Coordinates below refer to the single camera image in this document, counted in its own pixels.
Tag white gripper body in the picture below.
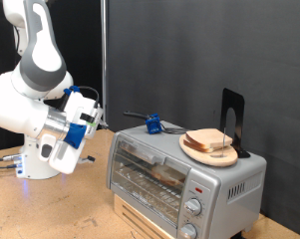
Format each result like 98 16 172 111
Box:
38 91 105 176

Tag metal spatula with blue block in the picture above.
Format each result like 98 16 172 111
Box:
123 111 187 135

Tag glass oven door with handle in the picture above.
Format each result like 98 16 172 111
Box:
109 132 192 230

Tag thick white bread slice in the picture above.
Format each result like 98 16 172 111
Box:
150 164 187 187

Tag silver oven knob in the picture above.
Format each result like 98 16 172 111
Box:
179 222 198 239
183 197 203 217

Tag silver toaster oven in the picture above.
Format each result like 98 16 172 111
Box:
106 120 267 239

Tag vertical metal pole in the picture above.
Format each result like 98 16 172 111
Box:
101 0 108 129

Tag thin bread slice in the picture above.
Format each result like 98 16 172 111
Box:
184 127 233 150
182 138 217 153

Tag round wooden board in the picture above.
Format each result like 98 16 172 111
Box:
178 132 239 168

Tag thin metal pin on board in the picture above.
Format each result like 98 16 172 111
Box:
210 127 227 158

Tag black metal bookend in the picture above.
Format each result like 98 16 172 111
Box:
219 88 252 159

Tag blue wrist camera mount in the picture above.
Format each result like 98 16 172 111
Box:
63 122 88 149

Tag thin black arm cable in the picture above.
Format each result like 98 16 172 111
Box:
13 25 101 109

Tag base cable with silver connector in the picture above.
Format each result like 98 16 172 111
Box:
0 153 23 162

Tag black base cable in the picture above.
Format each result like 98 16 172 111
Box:
0 162 18 170

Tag wire oven rack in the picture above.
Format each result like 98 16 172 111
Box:
113 155 187 220

